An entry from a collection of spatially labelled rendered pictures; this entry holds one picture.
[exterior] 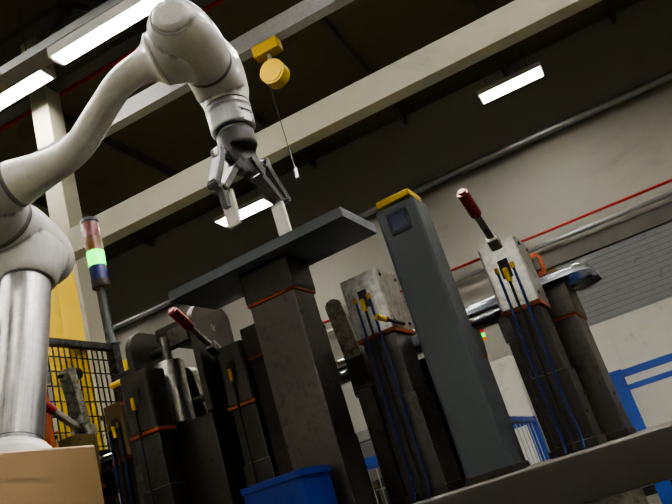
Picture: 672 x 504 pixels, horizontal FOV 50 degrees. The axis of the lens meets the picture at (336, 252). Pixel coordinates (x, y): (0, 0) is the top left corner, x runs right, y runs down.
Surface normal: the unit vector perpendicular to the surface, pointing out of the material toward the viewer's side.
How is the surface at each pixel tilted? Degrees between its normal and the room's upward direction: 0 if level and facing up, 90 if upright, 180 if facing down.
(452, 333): 90
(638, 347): 90
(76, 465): 90
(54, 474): 90
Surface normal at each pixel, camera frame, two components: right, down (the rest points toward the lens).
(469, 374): -0.46, -0.18
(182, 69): 0.23, 0.90
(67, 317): 0.84, -0.40
